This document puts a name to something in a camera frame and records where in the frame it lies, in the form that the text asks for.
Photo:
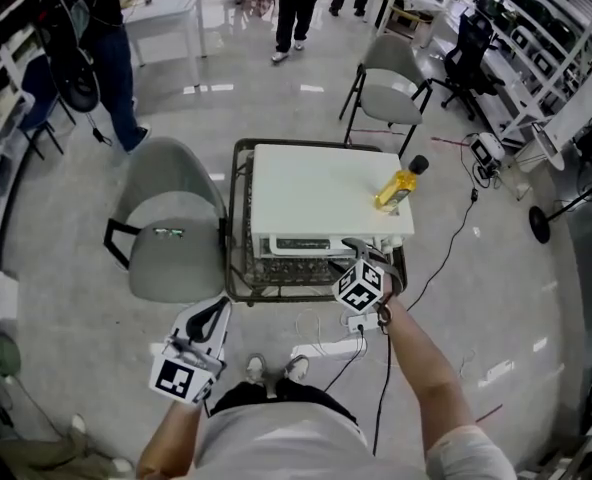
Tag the white portable power station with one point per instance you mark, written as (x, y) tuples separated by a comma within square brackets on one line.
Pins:
[(488, 150)]

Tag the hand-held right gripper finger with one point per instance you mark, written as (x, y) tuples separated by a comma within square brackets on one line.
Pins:
[(358, 246)]

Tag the grey chair black frame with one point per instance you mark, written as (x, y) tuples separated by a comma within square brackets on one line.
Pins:
[(391, 98), (176, 263)]

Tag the black office chair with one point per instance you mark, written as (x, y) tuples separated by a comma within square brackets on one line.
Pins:
[(468, 58)]

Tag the person's right forearm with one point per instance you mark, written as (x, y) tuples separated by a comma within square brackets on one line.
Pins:
[(421, 363)]

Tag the white oven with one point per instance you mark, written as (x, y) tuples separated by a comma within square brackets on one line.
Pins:
[(326, 188)]

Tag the white round side table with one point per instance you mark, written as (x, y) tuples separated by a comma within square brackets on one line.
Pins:
[(548, 140)]

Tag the black backpack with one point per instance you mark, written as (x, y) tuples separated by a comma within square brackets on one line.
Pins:
[(73, 68)]

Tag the blue chair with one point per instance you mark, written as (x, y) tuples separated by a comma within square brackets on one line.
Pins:
[(41, 88)]

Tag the wicker glass-top table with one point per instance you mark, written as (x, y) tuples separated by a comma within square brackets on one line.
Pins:
[(286, 269)]

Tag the white rack with black cases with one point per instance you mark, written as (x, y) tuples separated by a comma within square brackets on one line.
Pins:
[(536, 43)]

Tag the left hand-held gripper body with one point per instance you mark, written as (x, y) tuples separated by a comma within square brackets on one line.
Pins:
[(173, 378)]

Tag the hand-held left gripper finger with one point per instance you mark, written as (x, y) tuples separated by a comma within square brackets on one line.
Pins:
[(181, 324), (223, 335)]

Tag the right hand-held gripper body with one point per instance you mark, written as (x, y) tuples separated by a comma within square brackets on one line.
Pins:
[(358, 288)]

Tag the person's right shoe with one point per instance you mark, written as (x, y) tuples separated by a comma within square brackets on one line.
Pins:
[(297, 367)]

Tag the white power strip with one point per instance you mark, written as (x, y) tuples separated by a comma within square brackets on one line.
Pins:
[(361, 322), (308, 318)]

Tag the eyeglasses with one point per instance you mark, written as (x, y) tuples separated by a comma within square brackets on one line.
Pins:
[(168, 233)]

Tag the white box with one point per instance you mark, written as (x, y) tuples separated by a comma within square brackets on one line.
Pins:
[(3, 295)]

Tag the black floor fan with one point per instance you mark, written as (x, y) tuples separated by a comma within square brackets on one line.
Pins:
[(539, 224)]

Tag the person's black trousers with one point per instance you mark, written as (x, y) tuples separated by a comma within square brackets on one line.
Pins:
[(256, 398)]

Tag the person's shoe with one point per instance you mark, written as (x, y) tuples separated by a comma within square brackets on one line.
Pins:
[(255, 368), (297, 367)]

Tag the yellow oil bottle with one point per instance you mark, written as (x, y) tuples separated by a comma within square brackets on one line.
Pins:
[(398, 190)]

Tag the person's white shirt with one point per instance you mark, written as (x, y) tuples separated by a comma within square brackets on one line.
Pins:
[(301, 448)]

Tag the person's left forearm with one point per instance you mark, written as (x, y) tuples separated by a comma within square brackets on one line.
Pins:
[(168, 443)]

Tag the person's left shoe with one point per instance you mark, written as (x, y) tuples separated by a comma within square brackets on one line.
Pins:
[(255, 368)]

